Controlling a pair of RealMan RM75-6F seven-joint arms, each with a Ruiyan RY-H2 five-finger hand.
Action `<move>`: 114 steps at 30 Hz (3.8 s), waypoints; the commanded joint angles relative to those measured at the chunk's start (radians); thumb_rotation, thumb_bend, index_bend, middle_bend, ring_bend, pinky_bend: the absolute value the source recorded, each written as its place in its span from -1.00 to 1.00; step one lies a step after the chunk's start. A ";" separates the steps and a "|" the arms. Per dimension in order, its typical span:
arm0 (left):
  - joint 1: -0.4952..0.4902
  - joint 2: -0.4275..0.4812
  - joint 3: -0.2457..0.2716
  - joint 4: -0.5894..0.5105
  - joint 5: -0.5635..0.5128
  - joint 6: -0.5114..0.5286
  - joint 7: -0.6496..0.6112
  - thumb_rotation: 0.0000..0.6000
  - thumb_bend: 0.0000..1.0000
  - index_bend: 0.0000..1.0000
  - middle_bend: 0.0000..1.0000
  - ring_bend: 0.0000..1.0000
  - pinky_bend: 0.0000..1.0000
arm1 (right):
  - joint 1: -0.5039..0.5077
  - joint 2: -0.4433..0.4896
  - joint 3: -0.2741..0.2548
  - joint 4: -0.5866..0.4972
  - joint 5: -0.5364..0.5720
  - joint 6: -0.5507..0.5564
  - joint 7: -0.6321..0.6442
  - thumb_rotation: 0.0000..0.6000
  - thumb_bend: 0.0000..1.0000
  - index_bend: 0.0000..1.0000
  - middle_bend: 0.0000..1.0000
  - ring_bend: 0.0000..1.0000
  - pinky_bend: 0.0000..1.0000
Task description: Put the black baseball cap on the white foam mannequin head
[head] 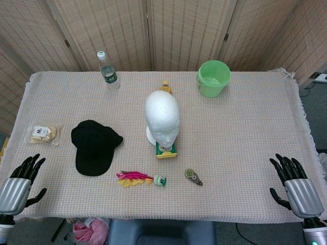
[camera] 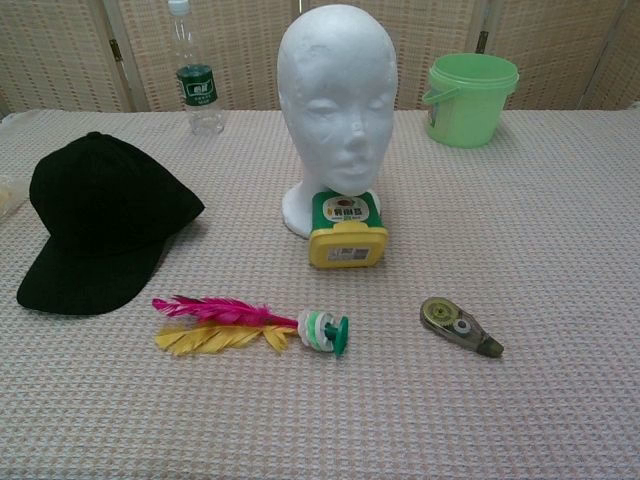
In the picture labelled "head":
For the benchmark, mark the white foam mannequin head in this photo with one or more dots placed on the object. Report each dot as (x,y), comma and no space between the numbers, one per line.
(161,114)

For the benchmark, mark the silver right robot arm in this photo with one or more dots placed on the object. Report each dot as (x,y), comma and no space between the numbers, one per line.
(313,229)

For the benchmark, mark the white power strip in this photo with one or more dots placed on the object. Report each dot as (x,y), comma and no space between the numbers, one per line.
(319,76)

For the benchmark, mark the pink yellow feather shuttlecock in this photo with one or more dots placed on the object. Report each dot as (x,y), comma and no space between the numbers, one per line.
(135,178)

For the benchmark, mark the black baseball cap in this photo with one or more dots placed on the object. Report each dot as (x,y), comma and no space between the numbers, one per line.
(92,148)

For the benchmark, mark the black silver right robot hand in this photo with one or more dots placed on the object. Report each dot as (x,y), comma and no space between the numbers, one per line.
(302,196)

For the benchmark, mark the clear green-label water bottle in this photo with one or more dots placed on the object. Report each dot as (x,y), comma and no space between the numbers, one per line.
(109,74)

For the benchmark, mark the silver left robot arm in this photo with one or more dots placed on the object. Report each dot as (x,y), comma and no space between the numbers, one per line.
(5,224)

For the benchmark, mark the clear snack bag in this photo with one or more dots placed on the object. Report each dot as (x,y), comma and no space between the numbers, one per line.
(43,134)

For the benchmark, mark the yellow capped bottle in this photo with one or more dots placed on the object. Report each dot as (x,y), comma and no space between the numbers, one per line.
(166,86)

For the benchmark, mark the pink plastic bag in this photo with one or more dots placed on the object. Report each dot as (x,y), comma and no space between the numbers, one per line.
(92,229)

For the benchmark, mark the green yellow plastic container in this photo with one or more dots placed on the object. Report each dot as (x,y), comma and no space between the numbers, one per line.
(166,153)

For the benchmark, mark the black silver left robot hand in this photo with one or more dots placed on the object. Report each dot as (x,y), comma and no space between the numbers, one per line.
(15,194)

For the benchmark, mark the black stand leg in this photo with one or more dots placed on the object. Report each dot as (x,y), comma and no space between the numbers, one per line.
(58,230)

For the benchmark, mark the beige woven folding screen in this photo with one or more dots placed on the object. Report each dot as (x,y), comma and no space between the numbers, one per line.
(178,30)

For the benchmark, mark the grey correction tape dispenser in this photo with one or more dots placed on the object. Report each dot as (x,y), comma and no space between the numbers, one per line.
(190,173)

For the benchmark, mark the light green plastic bucket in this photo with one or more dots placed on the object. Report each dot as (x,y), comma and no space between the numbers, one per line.
(214,88)

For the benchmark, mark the pale woven tablecloth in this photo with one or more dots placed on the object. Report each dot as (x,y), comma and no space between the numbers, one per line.
(230,140)

